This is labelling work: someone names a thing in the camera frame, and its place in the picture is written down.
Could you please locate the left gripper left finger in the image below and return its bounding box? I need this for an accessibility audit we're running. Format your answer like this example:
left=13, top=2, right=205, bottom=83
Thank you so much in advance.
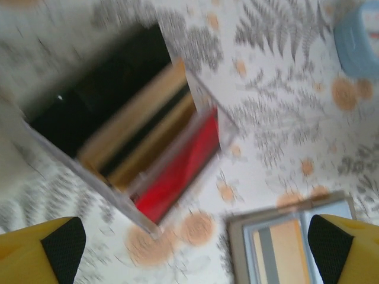
left=0, top=216, right=87, bottom=284

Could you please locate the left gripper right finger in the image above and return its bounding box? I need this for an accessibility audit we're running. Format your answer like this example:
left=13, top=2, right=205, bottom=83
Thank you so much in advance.
left=307, top=214, right=379, bottom=284

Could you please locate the small box being handled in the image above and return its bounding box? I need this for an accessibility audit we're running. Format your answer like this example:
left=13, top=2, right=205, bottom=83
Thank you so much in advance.
left=242, top=196, right=354, bottom=284

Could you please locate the yellow card with grey stripe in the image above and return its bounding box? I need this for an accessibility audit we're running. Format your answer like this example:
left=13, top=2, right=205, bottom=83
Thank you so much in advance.
left=251, top=220, right=311, bottom=284

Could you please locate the grey metal card holder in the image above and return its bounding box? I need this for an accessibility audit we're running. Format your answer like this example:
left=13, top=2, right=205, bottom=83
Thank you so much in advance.
left=225, top=191, right=356, bottom=284

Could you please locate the red card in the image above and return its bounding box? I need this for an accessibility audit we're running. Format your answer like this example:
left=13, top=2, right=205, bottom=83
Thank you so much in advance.
left=131, top=108, right=221, bottom=224

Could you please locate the tan card with black stripe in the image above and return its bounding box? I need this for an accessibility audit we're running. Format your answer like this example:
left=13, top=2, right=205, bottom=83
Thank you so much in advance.
left=77, top=57, right=198, bottom=192

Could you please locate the clear acrylic box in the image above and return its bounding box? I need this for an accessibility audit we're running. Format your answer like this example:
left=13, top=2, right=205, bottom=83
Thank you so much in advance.
left=22, top=22, right=241, bottom=241

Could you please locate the floral patterned table mat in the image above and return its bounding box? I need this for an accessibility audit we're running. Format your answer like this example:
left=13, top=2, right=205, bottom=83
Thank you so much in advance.
left=0, top=0, right=379, bottom=284

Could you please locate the black block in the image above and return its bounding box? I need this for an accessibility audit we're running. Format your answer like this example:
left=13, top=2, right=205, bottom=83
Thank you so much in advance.
left=29, top=22, right=174, bottom=157

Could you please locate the light blue round container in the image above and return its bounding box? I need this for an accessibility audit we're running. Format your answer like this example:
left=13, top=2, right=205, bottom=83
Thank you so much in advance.
left=333, top=0, right=379, bottom=80

